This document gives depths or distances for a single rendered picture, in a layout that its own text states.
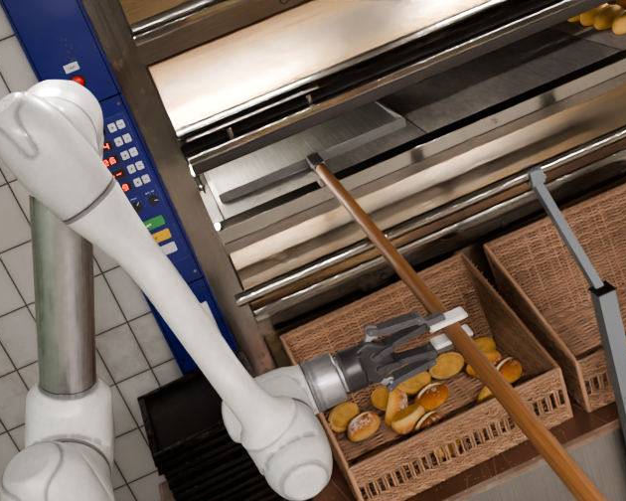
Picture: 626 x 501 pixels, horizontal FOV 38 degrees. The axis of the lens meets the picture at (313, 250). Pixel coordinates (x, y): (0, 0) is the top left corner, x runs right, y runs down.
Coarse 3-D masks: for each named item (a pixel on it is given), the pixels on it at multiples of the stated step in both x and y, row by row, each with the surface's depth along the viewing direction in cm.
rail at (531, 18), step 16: (576, 0) 214; (528, 16) 212; (544, 16) 213; (496, 32) 212; (448, 48) 212; (464, 48) 211; (416, 64) 210; (432, 64) 211; (384, 80) 209; (336, 96) 208; (352, 96) 209; (304, 112) 207; (256, 128) 207; (272, 128) 207; (224, 144) 206; (240, 144) 206; (192, 160) 205
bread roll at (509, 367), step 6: (504, 360) 233; (510, 360) 233; (516, 360) 234; (498, 366) 232; (504, 366) 231; (510, 366) 231; (516, 366) 232; (504, 372) 231; (510, 372) 231; (516, 372) 232; (510, 378) 231; (516, 378) 232
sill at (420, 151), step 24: (576, 72) 241; (600, 72) 238; (624, 72) 240; (528, 96) 237; (552, 96) 237; (480, 120) 235; (504, 120) 237; (408, 144) 236; (432, 144) 234; (456, 144) 236; (360, 168) 233; (384, 168) 233; (312, 192) 231; (240, 216) 232; (264, 216) 230; (288, 216) 232
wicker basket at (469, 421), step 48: (384, 288) 243; (432, 288) 245; (480, 288) 242; (288, 336) 240; (336, 336) 242; (432, 336) 247; (480, 336) 250; (528, 336) 220; (480, 384) 237; (528, 384) 208; (336, 432) 239; (384, 432) 233; (432, 432) 206; (480, 432) 210; (384, 480) 207; (432, 480) 211
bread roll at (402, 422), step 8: (408, 408) 230; (416, 408) 228; (400, 416) 227; (408, 416) 226; (416, 416) 226; (392, 424) 226; (400, 424) 225; (408, 424) 225; (400, 432) 226; (408, 432) 227
